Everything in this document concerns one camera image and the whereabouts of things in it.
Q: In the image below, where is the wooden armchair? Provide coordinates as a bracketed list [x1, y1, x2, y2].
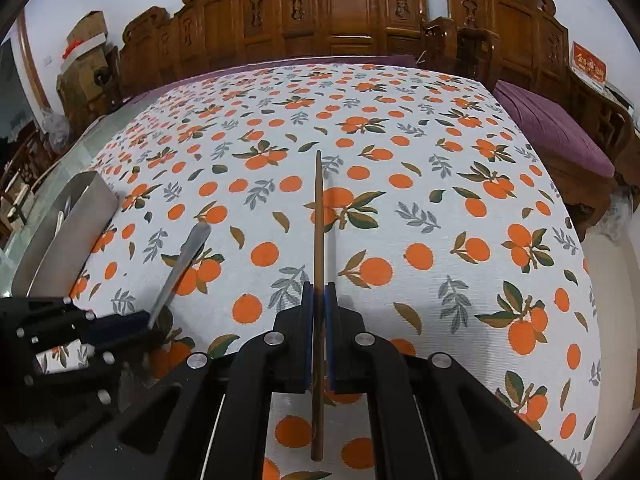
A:
[422, 16, 501, 86]

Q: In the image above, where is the orange print tablecloth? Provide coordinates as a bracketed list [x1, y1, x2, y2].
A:
[30, 62, 601, 480]

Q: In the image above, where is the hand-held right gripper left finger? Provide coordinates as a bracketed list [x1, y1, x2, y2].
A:
[52, 280, 316, 480]

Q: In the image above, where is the large cardboard box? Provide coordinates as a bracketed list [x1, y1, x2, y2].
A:
[56, 52, 121, 116]

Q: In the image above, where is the short carved wooden bench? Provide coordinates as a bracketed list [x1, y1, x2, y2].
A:
[446, 0, 618, 233]

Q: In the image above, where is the grey metal tray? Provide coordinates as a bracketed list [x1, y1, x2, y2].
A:
[10, 170, 121, 298]

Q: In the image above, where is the small cardboard box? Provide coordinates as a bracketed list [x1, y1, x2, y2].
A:
[66, 10, 108, 61]

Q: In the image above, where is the clear plastic bag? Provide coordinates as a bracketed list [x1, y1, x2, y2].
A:
[597, 195, 636, 241]

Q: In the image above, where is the purple bench cushion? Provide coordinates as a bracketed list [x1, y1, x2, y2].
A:
[135, 55, 421, 101]
[492, 80, 616, 178]

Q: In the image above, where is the red box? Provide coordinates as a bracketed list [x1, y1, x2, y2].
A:
[571, 41, 607, 83]

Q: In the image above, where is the metal fork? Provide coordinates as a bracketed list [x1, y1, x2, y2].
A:
[147, 222, 212, 331]

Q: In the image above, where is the wooden side table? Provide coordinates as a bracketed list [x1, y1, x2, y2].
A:
[565, 67, 640, 221]

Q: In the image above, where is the long carved wooden bench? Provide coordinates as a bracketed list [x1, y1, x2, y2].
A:
[107, 0, 431, 98]

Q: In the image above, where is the wooden stool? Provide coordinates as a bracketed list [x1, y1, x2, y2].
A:
[0, 130, 56, 246]

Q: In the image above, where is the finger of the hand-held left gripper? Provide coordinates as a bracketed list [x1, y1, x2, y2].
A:
[22, 332, 168, 411]
[0, 296, 152, 348]

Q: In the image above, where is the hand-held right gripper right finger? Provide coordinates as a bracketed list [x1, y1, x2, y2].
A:
[322, 282, 581, 480]

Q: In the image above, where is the brown wooden chopstick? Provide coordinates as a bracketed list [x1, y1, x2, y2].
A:
[310, 150, 327, 462]

